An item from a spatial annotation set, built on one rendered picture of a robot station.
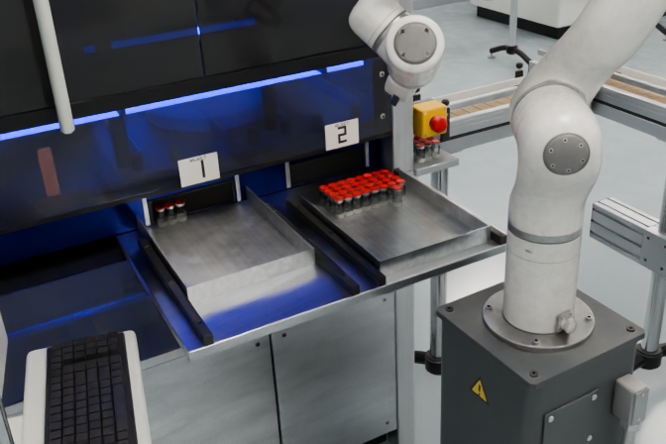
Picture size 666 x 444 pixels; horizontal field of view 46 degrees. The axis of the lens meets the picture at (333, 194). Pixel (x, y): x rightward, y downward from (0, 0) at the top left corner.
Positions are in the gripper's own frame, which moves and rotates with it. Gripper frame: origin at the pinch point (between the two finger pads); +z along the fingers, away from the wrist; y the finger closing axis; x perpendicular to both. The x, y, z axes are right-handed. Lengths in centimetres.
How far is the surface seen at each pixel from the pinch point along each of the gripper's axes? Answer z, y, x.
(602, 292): 161, 5, 91
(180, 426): 41, 92, -4
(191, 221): 27, 48, -26
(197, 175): 18, 38, -28
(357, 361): 64, 60, 23
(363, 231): 22.1, 28.8, 7.1
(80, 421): -21, 77, -13
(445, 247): 12.3, 22.1, 22.5
